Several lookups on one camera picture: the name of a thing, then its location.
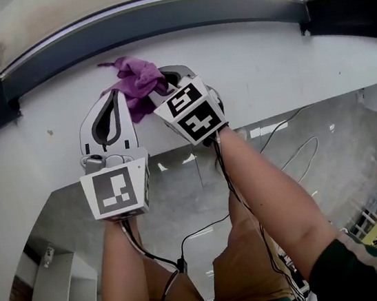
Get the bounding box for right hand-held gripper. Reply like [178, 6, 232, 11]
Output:
[144, 58, 232, 152]

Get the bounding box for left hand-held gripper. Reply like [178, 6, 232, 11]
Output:
[68, 86, 159, 226]

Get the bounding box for purple cloth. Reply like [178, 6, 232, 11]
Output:
[94, 50, 174, 128]

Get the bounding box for person's right forearm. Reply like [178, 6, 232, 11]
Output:
[211, 110, 342, 290]

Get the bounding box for person's left forearm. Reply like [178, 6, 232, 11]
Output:
[90, 216, 151, 301]

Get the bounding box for small white device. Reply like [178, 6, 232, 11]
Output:
[40, 246, 59, 270]

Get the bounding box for person's right leg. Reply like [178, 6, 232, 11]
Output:
[224, 186, 258, 245]

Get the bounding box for white shelf unit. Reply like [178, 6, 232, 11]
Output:
[21, 248, 103, 301]

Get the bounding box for brown shorts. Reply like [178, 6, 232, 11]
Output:
[137, 215, 300, 301]

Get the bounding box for dark window frame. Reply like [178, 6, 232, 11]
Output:
[0, 0, 377, 145]

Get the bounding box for right hand-held gripper cable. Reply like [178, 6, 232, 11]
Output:
[212, 125, 308, 301]

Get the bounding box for hand-held gripper cable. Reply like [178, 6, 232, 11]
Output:
[120, 211, 193, 301]
[212, 125, 308, 301]

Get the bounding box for left hand-held gripper cable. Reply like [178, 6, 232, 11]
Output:
[120, 211, 193, 301]

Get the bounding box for black cable with adapter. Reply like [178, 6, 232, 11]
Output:
[170, 214, 238, 273]

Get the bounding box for white floor cable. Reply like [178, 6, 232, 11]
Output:
[277, 134, 325, 186]

